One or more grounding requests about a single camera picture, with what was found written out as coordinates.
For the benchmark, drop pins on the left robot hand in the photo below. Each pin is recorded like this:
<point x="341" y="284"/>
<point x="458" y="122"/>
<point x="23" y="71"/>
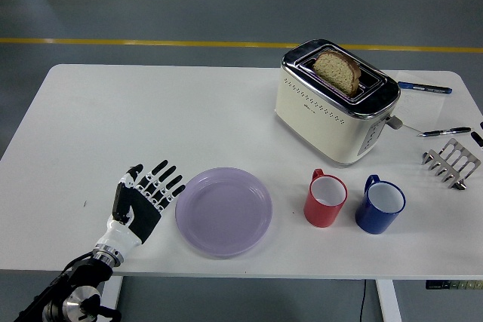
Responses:
<point x="145" y="216"/>

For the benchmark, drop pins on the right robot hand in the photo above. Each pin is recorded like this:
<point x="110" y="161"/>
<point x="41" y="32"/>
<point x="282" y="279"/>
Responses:
<point x="480" y="137"/>

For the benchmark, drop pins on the purple plastic plate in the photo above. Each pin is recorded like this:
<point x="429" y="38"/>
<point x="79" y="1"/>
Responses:
<point x="222" y="212"/>

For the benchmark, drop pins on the brown bread slice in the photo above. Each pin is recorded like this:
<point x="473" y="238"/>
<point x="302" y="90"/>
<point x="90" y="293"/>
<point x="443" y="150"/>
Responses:
<point x="337" y="71"/>

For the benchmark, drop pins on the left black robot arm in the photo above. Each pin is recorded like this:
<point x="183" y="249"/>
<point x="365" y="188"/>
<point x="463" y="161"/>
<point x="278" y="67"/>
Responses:
<point x="87" y="273"/>

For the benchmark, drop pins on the metal toast rack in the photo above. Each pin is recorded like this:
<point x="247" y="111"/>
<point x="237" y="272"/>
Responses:
<point x="466" y="165"/>

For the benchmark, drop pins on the black ballpoint pen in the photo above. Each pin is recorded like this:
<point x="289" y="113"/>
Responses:
<point x="447" y="132"/>

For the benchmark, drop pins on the white paper sheet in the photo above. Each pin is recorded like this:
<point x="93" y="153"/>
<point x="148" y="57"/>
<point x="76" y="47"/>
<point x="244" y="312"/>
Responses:
<point x="422" y="109"/>

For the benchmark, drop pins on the blue marker pen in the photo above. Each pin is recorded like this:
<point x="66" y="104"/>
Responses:
<point x="422" y="87"/>

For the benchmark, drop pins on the white table leg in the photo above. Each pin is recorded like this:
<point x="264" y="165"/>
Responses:
<point x="388" y="301"/>
<point x="111" y="299"/>

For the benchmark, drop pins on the blue enamel mug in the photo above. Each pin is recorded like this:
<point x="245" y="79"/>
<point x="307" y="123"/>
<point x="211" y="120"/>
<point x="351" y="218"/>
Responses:
<point x="371" y="222"/>

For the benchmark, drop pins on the black table control panel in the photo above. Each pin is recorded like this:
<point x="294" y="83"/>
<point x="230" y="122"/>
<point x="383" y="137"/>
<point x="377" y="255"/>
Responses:
<point x="453" y="284"/>

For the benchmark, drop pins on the cream and chrome toaster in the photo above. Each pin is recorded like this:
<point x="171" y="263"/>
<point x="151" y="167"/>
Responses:
<point x="317" y="126"/>

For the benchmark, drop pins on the red enamel mug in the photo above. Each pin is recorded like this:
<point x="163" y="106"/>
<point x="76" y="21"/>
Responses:
<point x="320" y="216"/>

